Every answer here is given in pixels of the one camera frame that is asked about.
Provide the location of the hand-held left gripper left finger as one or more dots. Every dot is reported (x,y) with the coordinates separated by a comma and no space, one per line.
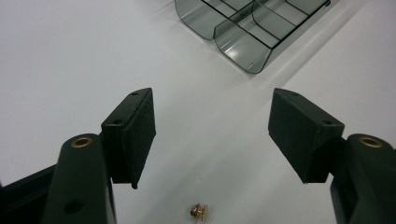
(130,140)

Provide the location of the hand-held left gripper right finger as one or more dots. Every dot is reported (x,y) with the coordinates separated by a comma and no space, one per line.
(299,140)

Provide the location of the small brass fitting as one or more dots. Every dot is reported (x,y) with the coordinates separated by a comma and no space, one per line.
(198,211)

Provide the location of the smoky clear compartment box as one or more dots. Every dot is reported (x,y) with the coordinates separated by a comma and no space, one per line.
(243,46)

